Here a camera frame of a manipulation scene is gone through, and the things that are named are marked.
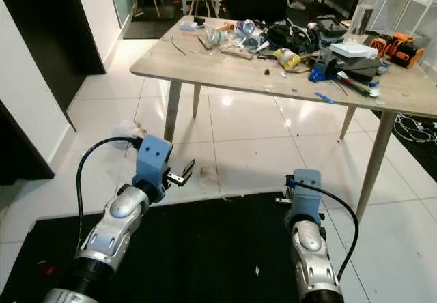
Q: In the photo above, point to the yellow snack bag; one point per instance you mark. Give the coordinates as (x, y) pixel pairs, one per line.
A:
(287, 59)

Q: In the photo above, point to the small brown lump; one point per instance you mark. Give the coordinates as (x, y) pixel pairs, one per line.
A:
(267, 71)

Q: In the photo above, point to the light wooden table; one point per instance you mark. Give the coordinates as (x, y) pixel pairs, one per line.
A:
(218, 67)

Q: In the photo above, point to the black gear pile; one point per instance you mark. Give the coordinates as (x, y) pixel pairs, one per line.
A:
(297, 37)

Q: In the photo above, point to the crumpled white plastic bag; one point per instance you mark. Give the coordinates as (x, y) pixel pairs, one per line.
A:
(124, 129)

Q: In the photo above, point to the black floor mat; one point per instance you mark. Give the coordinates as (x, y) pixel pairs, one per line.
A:
(147, 29)
(212, 262)

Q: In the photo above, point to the tall clear plastic bottle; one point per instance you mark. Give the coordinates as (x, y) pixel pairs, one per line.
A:
(363, 16)

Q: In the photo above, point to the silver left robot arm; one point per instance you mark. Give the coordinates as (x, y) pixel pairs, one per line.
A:
(116, 228)

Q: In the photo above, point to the flat white box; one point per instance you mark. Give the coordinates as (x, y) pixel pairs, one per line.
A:
(354, 50)

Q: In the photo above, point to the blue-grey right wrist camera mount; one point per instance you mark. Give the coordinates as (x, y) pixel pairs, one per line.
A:
(305, 197)

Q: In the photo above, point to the white shelf unit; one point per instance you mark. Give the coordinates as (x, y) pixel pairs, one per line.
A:
(413, 6)

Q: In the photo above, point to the blue tape strip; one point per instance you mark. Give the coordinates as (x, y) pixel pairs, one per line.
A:
(324, 97)

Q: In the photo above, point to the orange black power tool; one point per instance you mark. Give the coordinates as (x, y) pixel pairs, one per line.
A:
(403, 49)

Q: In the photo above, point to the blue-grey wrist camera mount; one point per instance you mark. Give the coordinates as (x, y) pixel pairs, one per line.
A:
(305, 197)
(153, 160)

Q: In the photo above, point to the green red striped tool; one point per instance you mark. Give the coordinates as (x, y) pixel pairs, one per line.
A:
(358, 84)

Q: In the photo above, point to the dark grey machine block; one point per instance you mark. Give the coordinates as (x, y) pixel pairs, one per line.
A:
(358, 67)

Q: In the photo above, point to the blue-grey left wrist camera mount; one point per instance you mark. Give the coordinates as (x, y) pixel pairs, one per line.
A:
(153, 160)

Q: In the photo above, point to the flat wooden stick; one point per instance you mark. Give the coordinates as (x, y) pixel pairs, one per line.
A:
(235, 53)

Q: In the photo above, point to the black power adapter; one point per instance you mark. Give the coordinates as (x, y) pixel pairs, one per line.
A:
(199, 20)

